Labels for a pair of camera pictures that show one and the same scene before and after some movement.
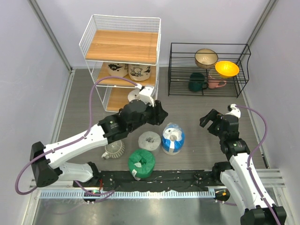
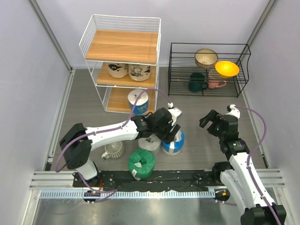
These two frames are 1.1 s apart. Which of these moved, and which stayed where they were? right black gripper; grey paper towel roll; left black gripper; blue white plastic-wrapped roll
Moved: left black gripper
Stayed: right black gripper; blue white plastic-wrapped roll; grey paper towel roll
